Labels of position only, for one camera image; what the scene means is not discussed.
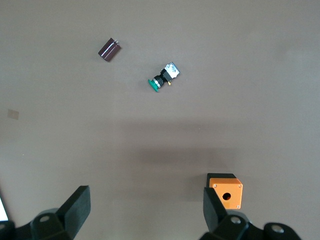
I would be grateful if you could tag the white drawer cabinet housing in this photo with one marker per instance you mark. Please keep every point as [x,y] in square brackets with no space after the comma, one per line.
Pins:
[3,210]

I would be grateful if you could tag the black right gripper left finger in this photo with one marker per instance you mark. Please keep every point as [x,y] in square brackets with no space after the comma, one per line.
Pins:
[72,212]

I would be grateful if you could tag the dark brown cylindrical capacitor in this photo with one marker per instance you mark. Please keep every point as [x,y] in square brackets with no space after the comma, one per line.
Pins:
[109,50]

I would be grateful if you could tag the orange box with hole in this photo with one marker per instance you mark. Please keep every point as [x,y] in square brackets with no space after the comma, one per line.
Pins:
[232,186]

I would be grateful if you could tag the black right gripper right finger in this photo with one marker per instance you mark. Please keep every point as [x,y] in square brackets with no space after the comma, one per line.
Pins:
[215,217]

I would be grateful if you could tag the beige tape patch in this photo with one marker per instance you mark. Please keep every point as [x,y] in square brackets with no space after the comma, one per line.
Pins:
[13,114]

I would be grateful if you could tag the green mushroom push button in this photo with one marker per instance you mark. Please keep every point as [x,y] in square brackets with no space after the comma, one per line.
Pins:
[165,74]

